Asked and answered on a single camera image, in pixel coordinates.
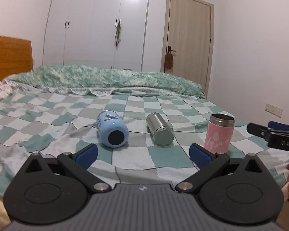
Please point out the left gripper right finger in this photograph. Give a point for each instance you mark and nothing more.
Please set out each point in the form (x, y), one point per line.
(235, 191)

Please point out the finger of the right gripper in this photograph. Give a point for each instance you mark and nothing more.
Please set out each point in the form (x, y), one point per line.
(278, 126)
(259, 131)

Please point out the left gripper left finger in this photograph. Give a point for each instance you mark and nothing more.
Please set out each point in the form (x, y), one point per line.
(48, 190)

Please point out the pink paw-print steel cup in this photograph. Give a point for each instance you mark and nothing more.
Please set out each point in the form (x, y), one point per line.
(219, 133)

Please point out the blue cartoon steel cup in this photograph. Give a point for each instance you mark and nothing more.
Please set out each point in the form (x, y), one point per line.
(112, 130)

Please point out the plain stainless steel cup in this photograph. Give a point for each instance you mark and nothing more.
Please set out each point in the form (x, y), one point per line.
(161, 132)

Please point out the floral ruffled pillow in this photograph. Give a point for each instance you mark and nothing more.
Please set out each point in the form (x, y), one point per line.
(5, 89)

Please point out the green floral quilt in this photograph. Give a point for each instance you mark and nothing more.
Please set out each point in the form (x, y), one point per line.
(83, 80)

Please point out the beige wooden door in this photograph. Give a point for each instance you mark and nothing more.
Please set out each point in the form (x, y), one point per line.
(189, 29)

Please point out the orange wooden headboard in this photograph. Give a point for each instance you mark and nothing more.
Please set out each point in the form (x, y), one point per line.
(15, 56)

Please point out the green hanging ornament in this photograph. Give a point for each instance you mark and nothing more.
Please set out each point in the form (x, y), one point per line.
(118, 33)

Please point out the white built-in wardrobe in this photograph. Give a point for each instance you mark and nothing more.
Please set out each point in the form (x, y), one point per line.
(82, 32)

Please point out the white wall socket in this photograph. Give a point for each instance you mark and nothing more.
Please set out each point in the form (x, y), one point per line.
(273, 110)

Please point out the black door handle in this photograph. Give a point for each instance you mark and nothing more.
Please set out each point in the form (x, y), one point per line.
(169, 49)

